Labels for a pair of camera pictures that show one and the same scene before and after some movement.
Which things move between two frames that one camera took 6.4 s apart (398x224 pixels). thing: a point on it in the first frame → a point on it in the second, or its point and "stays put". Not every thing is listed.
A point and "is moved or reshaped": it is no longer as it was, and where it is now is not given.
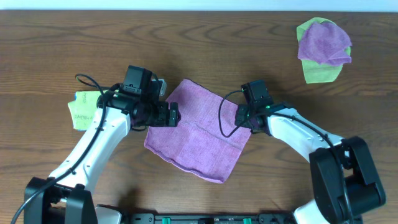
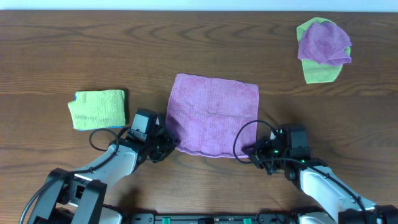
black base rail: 194,218 stays put
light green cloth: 314,72 stays put
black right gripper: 239,119 → 259,148
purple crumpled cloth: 324,43 stays put
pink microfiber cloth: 206,142 is moved or reshaped
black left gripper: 171,114 → 166,143
